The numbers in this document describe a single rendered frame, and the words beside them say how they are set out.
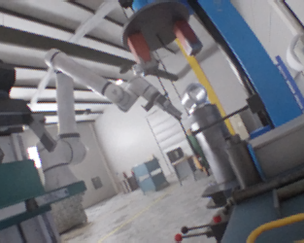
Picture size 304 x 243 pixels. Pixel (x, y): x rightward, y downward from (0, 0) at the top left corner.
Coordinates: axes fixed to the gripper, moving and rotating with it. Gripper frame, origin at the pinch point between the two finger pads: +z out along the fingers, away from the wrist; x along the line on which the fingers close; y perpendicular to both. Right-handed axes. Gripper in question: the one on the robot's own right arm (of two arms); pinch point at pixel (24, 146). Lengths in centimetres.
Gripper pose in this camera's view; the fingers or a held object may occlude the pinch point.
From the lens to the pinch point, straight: 42.1
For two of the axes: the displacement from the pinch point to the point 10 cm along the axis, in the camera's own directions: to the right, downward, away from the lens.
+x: -2.6, 0.5, -9.6
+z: 7.5, 6.4, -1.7
